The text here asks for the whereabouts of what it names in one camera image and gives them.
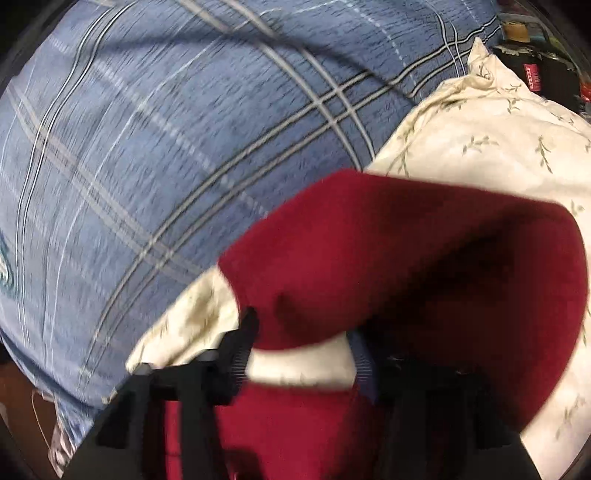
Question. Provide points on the dark bottle with red label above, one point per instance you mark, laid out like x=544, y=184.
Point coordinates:
x=531, y=69

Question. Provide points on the blue plaid pillow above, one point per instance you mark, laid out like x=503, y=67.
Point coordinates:
x=184, y=138

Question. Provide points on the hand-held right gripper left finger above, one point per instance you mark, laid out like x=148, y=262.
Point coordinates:
x=236, y=353

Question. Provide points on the cream leaf print pillow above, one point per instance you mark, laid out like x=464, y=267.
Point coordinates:
x=485, y=138

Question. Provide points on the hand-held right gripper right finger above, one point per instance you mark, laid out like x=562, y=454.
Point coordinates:
x=365, y=367

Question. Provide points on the dark red garment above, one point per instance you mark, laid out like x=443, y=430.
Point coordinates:
x=406, y=258

